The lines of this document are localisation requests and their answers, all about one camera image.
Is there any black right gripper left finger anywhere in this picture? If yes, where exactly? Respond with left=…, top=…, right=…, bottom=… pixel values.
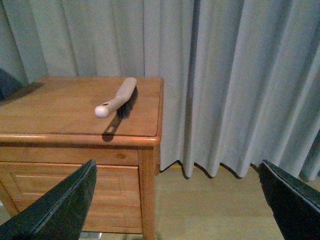
left=0, top=159, right=98, bottom=240

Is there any grey curtain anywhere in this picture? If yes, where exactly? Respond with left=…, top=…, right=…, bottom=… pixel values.
left=0, top=0, right=320, bottom=181

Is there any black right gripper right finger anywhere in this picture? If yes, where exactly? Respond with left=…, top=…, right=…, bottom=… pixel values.
left=258, top=160, right=320, bottom=240

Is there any wooden nightstand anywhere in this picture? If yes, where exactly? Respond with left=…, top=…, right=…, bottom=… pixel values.
left=0, top=76, right=164, bottom=240

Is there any beige hand brush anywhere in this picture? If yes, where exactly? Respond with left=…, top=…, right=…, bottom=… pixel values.
left=94, top=77, right=138, bottom=119

